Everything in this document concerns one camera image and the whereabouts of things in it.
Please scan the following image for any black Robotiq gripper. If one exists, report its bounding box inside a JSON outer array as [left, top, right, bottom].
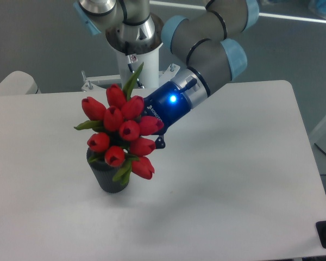
[[142, 80, 193, 149]]

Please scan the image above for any blue plastic bag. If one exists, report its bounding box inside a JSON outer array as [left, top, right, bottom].
[[308, 0, 326, 19]]

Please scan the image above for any black pedestal cable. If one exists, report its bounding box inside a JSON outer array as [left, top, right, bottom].
[[124, 40, 146, 89]]

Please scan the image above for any red tulip bouquet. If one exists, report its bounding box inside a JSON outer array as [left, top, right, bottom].
[[75, 65, 164, 184]]

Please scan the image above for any white chair back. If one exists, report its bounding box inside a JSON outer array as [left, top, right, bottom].
[[0, 71, 41, 96]]

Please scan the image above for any dark grey ribbed vase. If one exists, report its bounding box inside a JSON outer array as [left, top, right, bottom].
[[89, 160, 129, 193]]

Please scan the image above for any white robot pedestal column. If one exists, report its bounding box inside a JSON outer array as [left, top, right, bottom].
[[105, 13, 164, 89]]

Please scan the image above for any white metal base frame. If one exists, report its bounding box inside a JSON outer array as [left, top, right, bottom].
[[81, 63, 180, 92]]

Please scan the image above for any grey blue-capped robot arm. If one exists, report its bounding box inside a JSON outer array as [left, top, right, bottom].
[[73, 1, 259, 148]]

